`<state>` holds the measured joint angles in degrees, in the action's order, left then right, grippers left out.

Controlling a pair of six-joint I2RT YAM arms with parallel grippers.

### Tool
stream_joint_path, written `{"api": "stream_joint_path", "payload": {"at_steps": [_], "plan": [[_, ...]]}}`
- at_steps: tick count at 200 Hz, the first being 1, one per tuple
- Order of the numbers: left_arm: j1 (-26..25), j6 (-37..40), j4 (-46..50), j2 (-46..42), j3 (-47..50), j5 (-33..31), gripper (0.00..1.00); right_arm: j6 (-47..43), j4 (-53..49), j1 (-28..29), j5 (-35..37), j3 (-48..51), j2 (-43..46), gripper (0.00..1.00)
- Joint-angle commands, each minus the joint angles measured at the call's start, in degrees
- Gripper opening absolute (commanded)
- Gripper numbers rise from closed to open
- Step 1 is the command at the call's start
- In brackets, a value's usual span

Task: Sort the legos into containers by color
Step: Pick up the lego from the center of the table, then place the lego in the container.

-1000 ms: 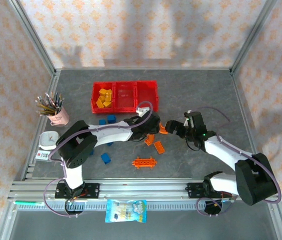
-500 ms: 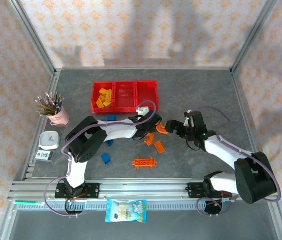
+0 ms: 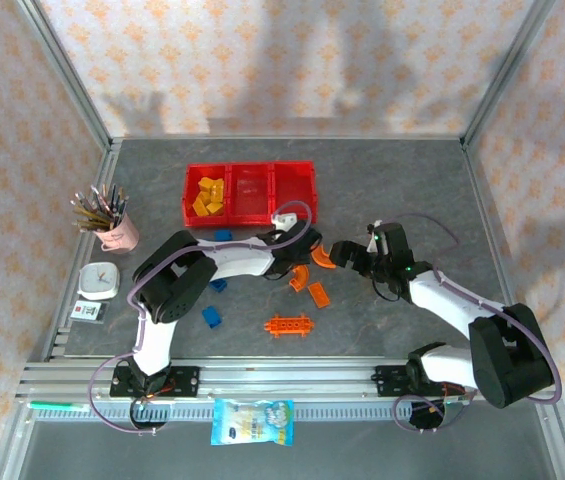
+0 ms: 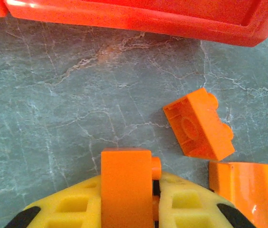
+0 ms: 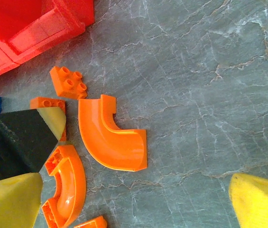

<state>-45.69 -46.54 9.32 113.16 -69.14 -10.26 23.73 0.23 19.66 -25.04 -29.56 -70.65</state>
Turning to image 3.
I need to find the orange lego arch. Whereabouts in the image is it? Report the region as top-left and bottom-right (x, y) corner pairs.
(289, 264), (312, 292)
(310, 244), (338, 270)

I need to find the orange lego plate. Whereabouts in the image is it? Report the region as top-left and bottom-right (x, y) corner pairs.
(307, 281), (332, 308)

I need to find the red plastic bin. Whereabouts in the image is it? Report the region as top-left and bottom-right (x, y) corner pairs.
(226, 162), (278, 226)
(271, 159), (319, 225)
(184, 163), (233, 229)

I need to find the orange lego chassis piece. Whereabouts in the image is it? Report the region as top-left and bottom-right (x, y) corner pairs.
(263, 313), (315, 340)

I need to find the wide aluminium extrusion beam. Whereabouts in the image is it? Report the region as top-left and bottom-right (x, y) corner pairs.
(14, 357), (561, 401)

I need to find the pink cup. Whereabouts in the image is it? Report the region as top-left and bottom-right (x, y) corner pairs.
(96, 212), (141, 255)

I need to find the blue snack bag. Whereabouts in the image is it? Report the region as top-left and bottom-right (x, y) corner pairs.
(210, 397), (296, 448)

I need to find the white square clock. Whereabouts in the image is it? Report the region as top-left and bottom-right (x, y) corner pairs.
(76, 261), (120, 301)

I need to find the bunch of pencils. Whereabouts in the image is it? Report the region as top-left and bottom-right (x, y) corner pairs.
(70, 183), (132, 232)

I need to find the small printed card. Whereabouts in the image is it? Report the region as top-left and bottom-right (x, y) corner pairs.
(69, 299), (112, 325)

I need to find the green pen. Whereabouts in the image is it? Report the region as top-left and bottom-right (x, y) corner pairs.
(29, 399), (86, 410)

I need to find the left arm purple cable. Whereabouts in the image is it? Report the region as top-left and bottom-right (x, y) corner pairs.
(87, 199), (313, 436)

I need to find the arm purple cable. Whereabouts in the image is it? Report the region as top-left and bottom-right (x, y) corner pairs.
(87, 199), (313, 436)
(371, 212), (563, 434)

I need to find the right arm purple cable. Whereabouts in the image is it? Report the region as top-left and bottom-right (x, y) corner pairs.
(371, 212), (563, 434)

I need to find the thin aluminium rail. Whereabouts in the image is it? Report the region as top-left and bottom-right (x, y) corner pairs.
(109, 132), (468, 142)

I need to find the aluminium side rail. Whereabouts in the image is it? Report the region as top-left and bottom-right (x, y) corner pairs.
(26, 142), (123, 361)
(461, 142), (533, 361)

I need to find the grey slotted cable duct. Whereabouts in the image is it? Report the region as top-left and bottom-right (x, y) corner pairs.
(36, 399), (468, 422)

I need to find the aluminium frame post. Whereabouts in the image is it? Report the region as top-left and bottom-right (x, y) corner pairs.
(461, 0), (557, 149)
(15, 0), (113, 151)

